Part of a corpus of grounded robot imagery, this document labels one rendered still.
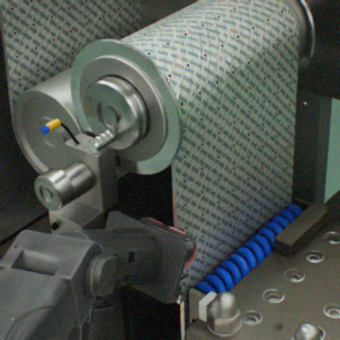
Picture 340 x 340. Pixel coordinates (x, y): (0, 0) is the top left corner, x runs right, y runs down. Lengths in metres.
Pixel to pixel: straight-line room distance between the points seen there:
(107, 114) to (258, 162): 0.23
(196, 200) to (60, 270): 0.26
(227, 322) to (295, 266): 0.14
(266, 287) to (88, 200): 0.22
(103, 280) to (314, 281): 0.34
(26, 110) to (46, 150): 0.05
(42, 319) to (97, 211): 0.27
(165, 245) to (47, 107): 0.22
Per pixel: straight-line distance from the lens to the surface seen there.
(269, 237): 1.04
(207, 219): 0.95
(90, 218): 0.91
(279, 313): 0.95
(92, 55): 0.87
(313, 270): 1.01
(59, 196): 0.87
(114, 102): 0.84
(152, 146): 0.86
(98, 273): 0.71
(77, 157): 0.91
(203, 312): 0.93
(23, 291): 0.69
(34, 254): 0.72
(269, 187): 1.05
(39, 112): 0.99
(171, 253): 0.85
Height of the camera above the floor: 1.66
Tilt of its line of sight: 32 degrees down
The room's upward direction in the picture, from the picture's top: 2 degrees counter-clockwise
